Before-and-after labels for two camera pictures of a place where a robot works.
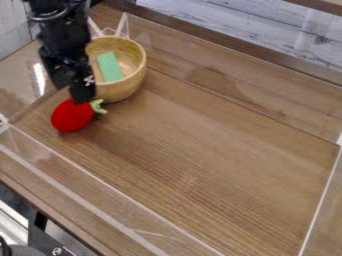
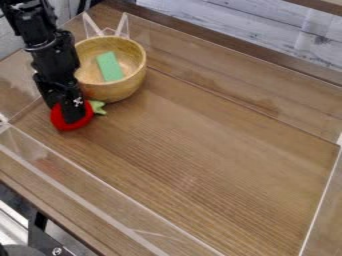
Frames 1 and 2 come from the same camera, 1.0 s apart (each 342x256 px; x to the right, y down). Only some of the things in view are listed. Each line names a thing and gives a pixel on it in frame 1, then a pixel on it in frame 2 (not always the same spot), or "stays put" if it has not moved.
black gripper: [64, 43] → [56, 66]
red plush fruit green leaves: [72, 116] stays put
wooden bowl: [117, 60] stays put
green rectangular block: [109, 66] stays put
